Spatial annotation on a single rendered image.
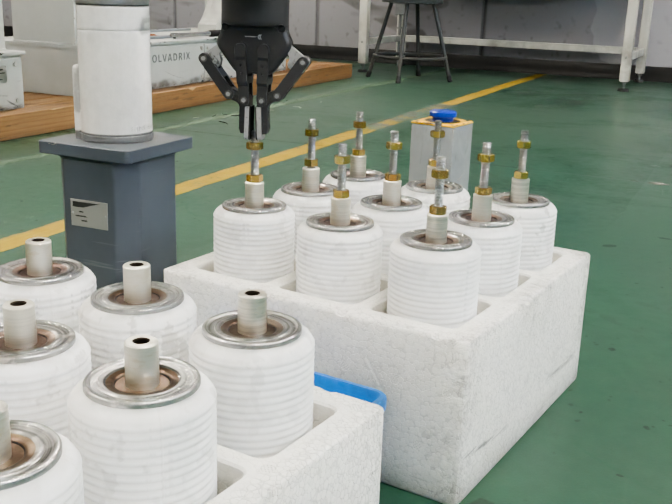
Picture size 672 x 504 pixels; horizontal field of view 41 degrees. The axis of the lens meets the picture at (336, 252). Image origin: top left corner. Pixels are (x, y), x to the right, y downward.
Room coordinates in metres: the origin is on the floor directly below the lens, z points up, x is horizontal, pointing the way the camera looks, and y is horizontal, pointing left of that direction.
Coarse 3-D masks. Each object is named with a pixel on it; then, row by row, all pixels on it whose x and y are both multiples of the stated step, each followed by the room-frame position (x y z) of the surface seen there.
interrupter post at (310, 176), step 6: (306, 168) 1.13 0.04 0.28; (312, 168) 1.13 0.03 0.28; (318, 168) 1.14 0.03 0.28; (306, 174) 1.13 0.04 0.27; (312, 174) 1.13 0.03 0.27; (318, 174) 1.13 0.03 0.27; (306, 180) 1.13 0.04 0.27; (312, 180) 1.13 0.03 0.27; (318, 180) 1.13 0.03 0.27; (306, 186) 1.13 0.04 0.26; (312, 186) 1.13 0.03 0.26; (318, 186) 1.14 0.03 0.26
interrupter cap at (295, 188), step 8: (288, 184) 1.16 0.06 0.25; (296, 184) 1.16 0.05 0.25; (320, 184) 1.16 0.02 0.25; (328, 184) 1.16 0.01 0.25; (288, 192) 1.11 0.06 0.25; (296, 192) 1.11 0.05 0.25; (304, 192) 1.11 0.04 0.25; (312, 192) 1.11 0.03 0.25; (320, 192) 1.12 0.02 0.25; (328, 192) 1.11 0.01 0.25
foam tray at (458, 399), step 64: (576, 256) 1.12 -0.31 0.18; (320, 320) 0.90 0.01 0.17; (384, 320) 0.86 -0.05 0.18; (512, 320) 0.91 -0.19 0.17; (576, 320) 1.11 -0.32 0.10; (384, 384) 0.86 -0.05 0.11; (448, 384) 0.82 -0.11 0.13; (512, 384) 0.92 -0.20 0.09; (384, 448) 0.85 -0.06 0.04; (448, 448) 0.82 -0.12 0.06
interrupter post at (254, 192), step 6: (246, 186) 1.03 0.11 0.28; (252, 186) 1.03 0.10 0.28; (258, 186) 1.03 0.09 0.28; (246, 192) 1.03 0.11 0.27; (252, 192) 1.03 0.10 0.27; (258, 192) 1.03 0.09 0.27; (246, 198) 1.03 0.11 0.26; (252, 198) 1.03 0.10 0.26; (258, 198) 1.03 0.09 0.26; (246, 204) 1.03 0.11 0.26; (252, 204) 1.03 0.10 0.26; (258, 204) 1.03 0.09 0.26
